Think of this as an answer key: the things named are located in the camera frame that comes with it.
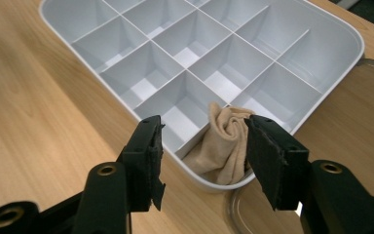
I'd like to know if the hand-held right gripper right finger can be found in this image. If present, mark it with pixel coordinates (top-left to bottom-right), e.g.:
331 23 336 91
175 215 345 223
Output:
243 114 311 212

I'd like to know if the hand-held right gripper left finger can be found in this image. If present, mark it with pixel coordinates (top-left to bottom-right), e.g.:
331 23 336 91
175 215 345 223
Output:
116 115 167 213

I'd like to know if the beige sock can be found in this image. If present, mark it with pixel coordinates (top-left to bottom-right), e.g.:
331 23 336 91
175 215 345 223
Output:
182 101 257 186

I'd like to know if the white divided storage box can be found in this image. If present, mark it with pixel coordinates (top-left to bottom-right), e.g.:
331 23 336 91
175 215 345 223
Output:
38 0 365 193

